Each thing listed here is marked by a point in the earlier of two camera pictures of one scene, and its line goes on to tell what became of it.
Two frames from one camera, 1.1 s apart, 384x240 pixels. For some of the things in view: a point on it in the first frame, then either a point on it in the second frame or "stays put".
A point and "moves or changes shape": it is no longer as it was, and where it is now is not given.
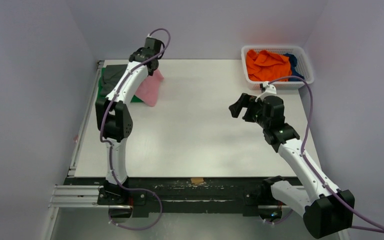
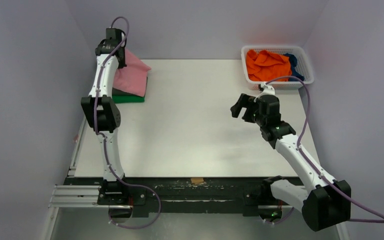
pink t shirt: x=148 y=91 moves or changes shape
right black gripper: x=247 y=109 stays put
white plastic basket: x=297 y=51 stays put
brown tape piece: x=197 y=180 stays put
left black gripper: x=140 y=52 -> x=122 y=64
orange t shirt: x=266 y=66 stays put
